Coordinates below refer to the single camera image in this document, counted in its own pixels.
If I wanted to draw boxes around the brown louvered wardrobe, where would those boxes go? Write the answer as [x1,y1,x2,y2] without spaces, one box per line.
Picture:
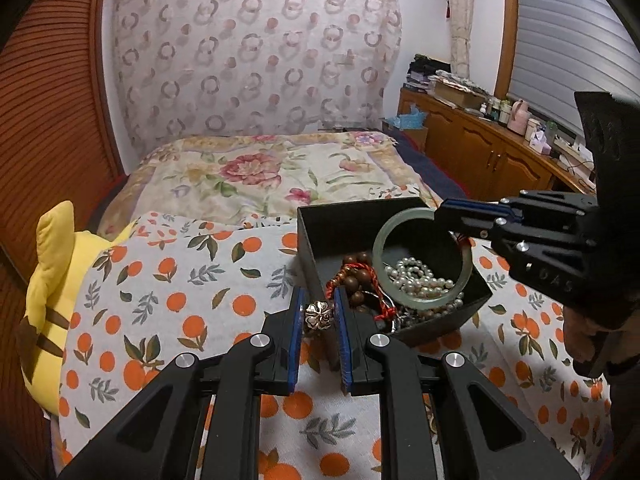
[0,0,127,303]

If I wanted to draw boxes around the white power strip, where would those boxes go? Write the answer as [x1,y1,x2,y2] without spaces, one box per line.
[550,136,596,155]

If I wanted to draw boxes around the pale green jade bangle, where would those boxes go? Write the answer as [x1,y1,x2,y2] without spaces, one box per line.
[372,208,474,307]

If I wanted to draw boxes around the yellow plush toy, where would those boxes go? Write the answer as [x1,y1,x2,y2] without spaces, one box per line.
[17,201,137,417]

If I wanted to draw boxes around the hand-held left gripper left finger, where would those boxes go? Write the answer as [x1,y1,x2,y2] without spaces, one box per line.
[57,287,307,480]

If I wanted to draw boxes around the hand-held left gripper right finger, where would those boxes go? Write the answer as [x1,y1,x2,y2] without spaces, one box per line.
[334,287,581,480]

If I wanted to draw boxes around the grey window blind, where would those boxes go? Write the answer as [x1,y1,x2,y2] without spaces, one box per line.
[505,0,640,137]

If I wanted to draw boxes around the person's right hand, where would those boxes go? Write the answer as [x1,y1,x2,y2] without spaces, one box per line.
[561,305,618,378]

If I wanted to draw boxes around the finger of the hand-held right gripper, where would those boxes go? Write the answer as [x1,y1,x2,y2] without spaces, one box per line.
[434,191,598,238]
[490,210,598,308]

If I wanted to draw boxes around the pink kettle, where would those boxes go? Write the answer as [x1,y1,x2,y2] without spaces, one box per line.
[508,99,532,134]

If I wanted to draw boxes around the white lace curtain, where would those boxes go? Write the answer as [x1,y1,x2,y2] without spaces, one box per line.
[444,0,477,77]

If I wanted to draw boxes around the circle pattern curtain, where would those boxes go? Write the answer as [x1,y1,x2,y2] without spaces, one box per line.
[102,0,404,147]

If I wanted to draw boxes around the cardboard box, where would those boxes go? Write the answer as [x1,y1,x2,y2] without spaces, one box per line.
[431,77,489,109]

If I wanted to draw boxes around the wooden cabinet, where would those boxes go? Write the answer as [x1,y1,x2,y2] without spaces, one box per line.
[398,87,599,207]

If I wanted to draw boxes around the orange fruit print cloth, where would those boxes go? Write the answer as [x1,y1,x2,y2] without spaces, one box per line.
[50,210,613,480]

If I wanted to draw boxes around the brown wooden bead bracelet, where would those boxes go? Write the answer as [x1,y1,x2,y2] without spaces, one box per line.
[327,252,387,312]

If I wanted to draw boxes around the metal flower ring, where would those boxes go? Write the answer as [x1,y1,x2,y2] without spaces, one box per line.
[305,301,335,331]

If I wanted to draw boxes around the white pearl necklace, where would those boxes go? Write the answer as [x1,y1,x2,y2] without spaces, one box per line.
[387,256,465,320]

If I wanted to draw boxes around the black box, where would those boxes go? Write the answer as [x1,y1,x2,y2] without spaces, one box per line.
[296,197,493,368]

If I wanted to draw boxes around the blue tissue pack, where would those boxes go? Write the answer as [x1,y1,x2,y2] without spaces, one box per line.
[386,104,429,132]

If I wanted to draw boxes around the navy bed sheet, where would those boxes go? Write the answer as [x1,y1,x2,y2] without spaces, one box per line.
[384,127,469,202]

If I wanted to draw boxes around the floral blanket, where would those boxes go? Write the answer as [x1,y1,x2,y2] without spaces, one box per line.
[97,130,447,242]

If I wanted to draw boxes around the stack of folded clothes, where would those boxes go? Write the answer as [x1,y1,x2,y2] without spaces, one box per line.
[406,55,452,94]

